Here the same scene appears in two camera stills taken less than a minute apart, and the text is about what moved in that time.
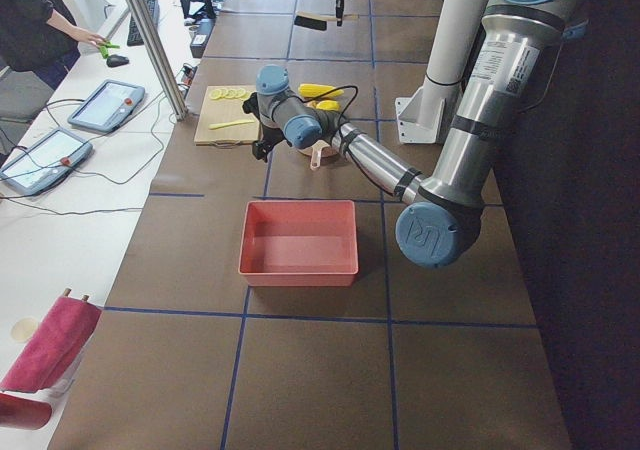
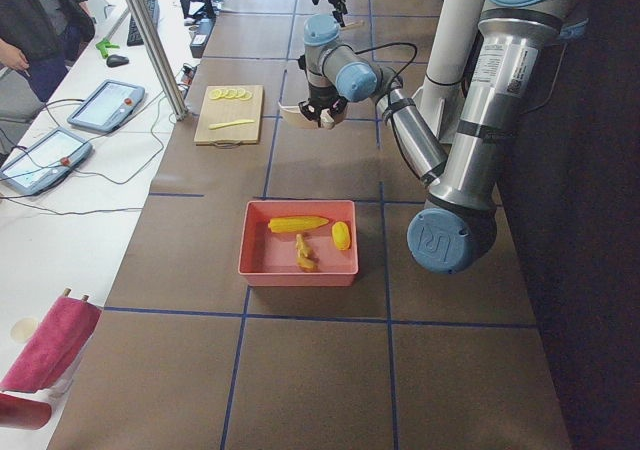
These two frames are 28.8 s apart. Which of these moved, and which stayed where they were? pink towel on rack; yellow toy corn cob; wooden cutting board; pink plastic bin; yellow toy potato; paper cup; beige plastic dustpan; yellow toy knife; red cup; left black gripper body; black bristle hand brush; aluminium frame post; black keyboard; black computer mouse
Moved: yellow toy corn cob; beige plastic dustpan; black bristle hand brush; left black gripper body; yellow toy potato
Stayed: aluminium frame post; pink towel on rack; pink plastic bin; yellow toy knife; black keyboard; paper cup; red cup; black computer mouse; wooden cutting board
